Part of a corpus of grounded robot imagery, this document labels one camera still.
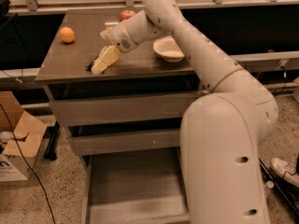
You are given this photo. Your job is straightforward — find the orange fruit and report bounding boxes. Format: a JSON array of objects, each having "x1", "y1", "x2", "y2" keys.
[{"x1": 59, "y1": 27, "x2": 75, "y2": 43}]

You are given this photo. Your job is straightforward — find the white paper bowl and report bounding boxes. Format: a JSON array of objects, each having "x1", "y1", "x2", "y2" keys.
[{"x1": 153, "y1": 36, "x2": 185, "y2": 63}]

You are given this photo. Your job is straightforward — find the black table leg foot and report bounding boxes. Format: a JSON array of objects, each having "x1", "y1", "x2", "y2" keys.
[{"x1": 44, "y1": 122, "x2": 60, "y2": 161}]

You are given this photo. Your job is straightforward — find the black floor cable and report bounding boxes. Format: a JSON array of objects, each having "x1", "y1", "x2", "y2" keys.
[{"x1": 0, "y1": 105, "x2": 57, "y2": 224}]

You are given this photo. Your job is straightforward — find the red apple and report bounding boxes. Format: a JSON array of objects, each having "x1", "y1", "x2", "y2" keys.
[{"x1": 120, "y1": 9, "x2": 135, "y2": 21}]

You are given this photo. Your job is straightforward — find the grey open bottom drawer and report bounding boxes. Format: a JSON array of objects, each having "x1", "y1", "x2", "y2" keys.
[{"x1": 81, "y1": 147, "x2": 190, "y2": 224}]

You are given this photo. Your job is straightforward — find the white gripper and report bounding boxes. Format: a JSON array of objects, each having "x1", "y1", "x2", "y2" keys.
[{"x1": 91, "y1": 21, "x2": 137, "y2": 75}]

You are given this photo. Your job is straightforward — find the grey middle drawer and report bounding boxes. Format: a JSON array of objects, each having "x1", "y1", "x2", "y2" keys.
[{"x1": 69, "y1": 128, "x2": 179, "y2": 156}]

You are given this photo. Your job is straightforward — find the grey top drawer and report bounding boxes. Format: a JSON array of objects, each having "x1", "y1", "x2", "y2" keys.
[{"x1": 50, "y1": 91, "x2": 200, "y2": 127}]

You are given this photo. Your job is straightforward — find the white sneaker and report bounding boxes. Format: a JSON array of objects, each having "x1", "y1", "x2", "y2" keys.
[{"x1": 270, "y1": 158, "x2": 299, "y2": 188}]

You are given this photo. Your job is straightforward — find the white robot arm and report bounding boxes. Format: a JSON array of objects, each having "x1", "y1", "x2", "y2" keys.
[{"x1": 92, "y1": 0, "x2": 278, "y2": 224}]

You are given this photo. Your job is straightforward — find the grey drawer cabinet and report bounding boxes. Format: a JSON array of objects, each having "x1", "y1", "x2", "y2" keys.
[{"x1": 35, "y1": 7, "x2": 206, "y2": 173}]

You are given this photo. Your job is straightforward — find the open cardboard box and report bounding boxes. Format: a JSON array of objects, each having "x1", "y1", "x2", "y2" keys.
[{"x1": 0, "y1": 91, "x2": 47, "y2": 182}]

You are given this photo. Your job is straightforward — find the black metal floor bar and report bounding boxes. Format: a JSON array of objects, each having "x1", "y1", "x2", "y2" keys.
[{"x1": 260, "y1": 161, "x2": 299, "y2": 223}]

